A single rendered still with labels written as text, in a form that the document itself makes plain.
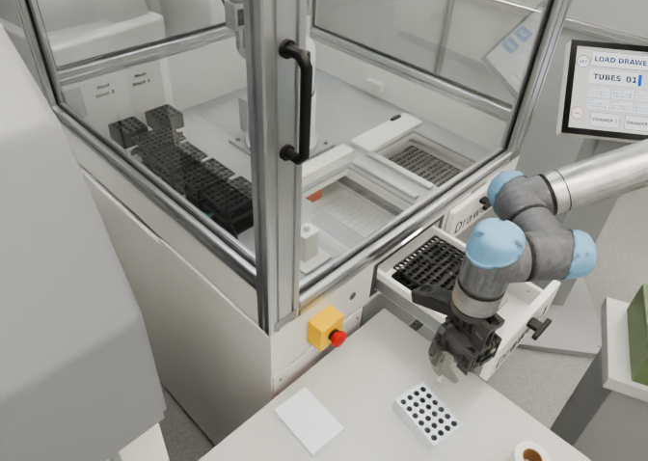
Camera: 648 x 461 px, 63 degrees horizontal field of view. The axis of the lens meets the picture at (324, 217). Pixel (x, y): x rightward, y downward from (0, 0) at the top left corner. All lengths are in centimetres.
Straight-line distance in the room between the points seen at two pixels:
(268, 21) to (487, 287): 48
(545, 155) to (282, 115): 235
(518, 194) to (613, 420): 88
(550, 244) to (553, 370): 162
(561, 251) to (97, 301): 65
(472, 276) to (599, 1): 205
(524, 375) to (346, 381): 123
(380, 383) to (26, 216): 101
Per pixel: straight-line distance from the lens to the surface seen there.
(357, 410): 123
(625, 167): 98
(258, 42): 72
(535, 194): 93
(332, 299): 119
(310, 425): 118
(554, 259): 84
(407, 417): 120
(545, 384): 238
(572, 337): 254
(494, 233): 79
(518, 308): 140
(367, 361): 130
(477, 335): 90
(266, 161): 80
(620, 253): 315
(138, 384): 47
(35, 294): 38
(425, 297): 95
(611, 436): 172
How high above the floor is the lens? 181
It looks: 40 degrees down
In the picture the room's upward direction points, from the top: 4 degrees clockwise
